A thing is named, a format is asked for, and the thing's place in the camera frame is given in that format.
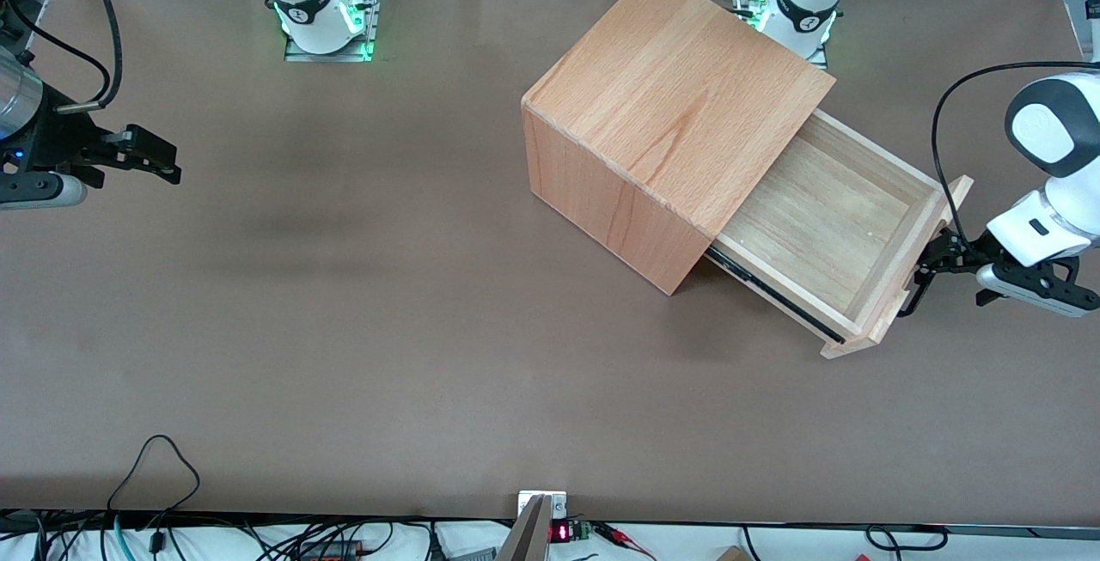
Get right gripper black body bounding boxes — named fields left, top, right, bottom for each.
left=0, top=84, right=113, bottom=201

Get black metal drawer handle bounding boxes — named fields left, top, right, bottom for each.
left=898, top=229, right=956, bottom=318

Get wooden drawer with black handle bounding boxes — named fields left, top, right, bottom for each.
left=705, top=110, right=975, bottom=360

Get black metal drawer slide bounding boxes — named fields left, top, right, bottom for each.
left=705, top=250, right=847, bottom=345

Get wooden drawer cabinet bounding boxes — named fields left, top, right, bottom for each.
left=522, top=0, right=836, bottom=296

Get red and black clip leads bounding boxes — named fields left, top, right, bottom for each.
left=593, top=522, right=659, bottom=561

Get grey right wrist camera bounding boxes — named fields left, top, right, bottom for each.
left=0, top=173, right=89, bottom=211

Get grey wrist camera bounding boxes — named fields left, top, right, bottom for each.
left=975, top=262, right=1100, bottom=319
left=0, top=173, right=89, bottom=211

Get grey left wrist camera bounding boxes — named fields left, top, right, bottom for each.
left=975, top=262, right=1100, bottom=319

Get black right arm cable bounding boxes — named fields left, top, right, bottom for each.
left=64, top=0, right=124, bottom=113

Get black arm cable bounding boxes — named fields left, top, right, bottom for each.
left=932, top=61, right=1100, bottom=246
left=64, top=0, right=124, bottom=113

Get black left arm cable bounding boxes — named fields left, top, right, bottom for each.
left=932, top=61, right=1100, bottom=246

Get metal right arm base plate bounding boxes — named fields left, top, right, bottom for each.
left=284, top=0, right=384, bottom=64

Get black cable with flat loop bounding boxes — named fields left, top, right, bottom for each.
left=863, top=524, right=950, bottom=552

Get looped thin black cable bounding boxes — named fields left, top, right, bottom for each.
left=105, top=435, right=201, bottom=538

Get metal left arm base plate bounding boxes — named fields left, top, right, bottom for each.
left=733, top=0, right=832, bottom=72

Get silver bracket with brown bar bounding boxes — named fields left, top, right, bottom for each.
left=495, top=491, right=569, bottom=561

